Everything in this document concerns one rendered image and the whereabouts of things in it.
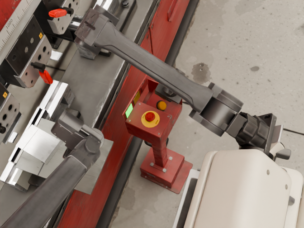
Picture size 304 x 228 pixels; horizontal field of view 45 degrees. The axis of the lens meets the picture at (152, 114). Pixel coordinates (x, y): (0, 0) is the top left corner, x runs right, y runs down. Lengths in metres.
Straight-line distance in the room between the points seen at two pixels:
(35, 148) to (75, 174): 0.45
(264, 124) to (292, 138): 1.39
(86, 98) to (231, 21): 1.57
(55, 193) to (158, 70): 0.36
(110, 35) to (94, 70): 0.62
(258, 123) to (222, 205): 0.29
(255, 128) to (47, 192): 0.51
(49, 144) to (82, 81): 0.34
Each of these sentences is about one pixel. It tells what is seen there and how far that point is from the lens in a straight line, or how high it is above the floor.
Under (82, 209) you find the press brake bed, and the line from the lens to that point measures 1.55.
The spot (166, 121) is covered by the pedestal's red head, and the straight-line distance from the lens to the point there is 1.42.
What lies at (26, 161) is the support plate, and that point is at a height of 1.00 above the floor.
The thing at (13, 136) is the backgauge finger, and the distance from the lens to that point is 1.27.
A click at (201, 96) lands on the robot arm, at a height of 1.29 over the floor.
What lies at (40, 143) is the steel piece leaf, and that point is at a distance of 1.23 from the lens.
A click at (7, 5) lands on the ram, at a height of 1.43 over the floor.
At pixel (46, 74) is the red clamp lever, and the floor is 1.21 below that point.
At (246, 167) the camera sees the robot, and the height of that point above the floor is 1.38.
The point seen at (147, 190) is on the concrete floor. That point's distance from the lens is 2.14.
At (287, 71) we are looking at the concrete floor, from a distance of 2.55.
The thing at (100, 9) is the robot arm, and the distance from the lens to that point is 0.93.
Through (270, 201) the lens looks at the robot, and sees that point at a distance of 0.76.
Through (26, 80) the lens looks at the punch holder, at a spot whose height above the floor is 1.22.
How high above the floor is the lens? 2.07
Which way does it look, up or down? 64 degrees down
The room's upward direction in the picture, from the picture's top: 9 degrees counter-clockwise
